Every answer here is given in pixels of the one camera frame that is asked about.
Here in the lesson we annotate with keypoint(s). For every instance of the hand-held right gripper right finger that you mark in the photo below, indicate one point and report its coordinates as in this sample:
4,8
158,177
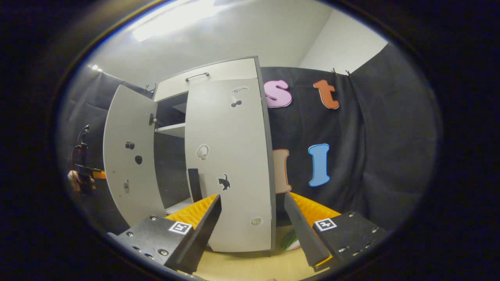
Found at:
304,234

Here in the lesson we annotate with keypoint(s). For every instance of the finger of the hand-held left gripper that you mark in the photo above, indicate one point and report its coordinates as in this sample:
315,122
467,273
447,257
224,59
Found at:
99,175

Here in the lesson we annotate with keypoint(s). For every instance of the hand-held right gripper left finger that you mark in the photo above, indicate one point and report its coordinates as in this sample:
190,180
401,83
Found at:
201,234

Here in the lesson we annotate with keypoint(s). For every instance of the white cabinet door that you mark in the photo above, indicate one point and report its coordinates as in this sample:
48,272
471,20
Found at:
129,117
230,132

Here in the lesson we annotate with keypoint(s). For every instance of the white cabinet shelf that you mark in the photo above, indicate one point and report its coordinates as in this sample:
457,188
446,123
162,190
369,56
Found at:
174,130
179,206

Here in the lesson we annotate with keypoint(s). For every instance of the white and grey cabinet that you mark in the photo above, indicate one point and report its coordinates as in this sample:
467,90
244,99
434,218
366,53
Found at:
172,164

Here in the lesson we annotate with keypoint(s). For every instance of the watermelon slice toy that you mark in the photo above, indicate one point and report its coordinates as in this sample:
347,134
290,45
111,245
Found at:
290,240

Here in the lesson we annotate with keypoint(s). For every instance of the black backdrop cloth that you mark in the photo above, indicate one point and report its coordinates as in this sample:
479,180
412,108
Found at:
371,156
93,101

